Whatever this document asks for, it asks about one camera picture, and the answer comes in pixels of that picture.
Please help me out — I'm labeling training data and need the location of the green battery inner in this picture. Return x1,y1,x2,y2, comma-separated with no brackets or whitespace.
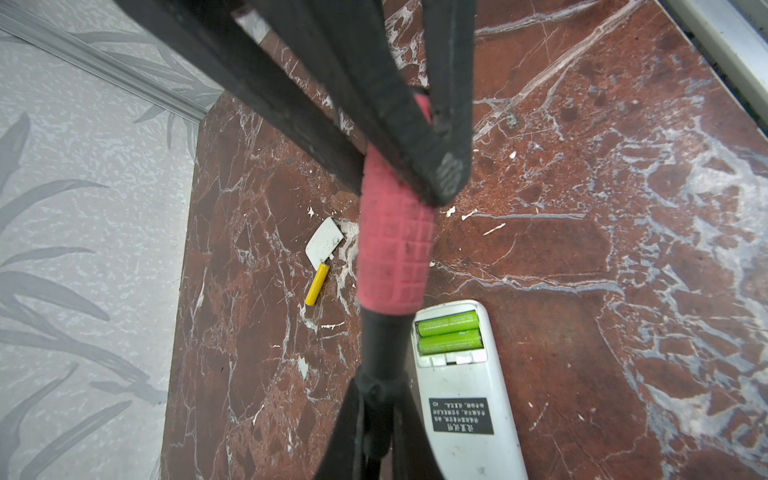
418,329,483,355

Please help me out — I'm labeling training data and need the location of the white battery cover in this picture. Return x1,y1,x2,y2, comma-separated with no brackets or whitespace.
305,217,344,270

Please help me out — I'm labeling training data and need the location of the red white remote control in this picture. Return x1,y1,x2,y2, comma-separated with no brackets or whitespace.
411,300,528,479

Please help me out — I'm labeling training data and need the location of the yellow battery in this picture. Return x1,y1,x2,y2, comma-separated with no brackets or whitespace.
304,263,329,306

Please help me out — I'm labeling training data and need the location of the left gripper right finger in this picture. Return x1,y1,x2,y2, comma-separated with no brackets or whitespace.
392,390,444,480

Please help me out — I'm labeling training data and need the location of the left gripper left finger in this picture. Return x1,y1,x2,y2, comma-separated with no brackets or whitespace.
314,379,365,480

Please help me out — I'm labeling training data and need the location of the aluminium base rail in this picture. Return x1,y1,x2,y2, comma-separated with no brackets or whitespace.
661,0,767,131

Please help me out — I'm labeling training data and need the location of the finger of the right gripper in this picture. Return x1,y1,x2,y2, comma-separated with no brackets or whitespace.
251,1,476,206
117,0,363,195

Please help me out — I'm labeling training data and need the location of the red handled screwdriver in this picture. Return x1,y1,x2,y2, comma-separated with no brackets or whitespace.
355,89,438,480

